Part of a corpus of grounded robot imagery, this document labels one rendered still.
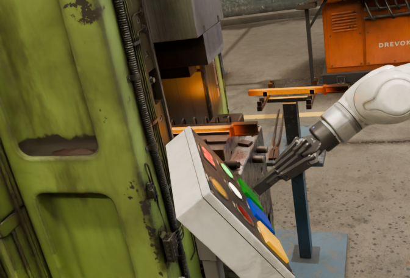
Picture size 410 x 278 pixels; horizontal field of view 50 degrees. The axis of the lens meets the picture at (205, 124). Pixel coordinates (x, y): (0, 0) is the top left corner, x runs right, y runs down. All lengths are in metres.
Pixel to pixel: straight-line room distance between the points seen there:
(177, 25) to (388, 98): 0.65
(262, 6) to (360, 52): 4.42
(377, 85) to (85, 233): 1.02
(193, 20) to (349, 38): 3.74
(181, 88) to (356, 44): 3.34
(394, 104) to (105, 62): 0.67
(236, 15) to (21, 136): 8.06
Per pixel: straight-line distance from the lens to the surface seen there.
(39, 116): 1.38
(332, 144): 1.11
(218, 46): 1.48
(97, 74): 1.15
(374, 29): 4.92
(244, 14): 9.21
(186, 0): 1.29
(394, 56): 5.00
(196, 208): 0.82
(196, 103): 1.82
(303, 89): 2.02
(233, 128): 1.54
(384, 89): 0.92
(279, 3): 9.06
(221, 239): 0.86
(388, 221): 2.77
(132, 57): 1.18
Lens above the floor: 1.61
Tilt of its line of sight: 22 degrees down
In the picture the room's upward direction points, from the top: 11 degrees counter-clockwise
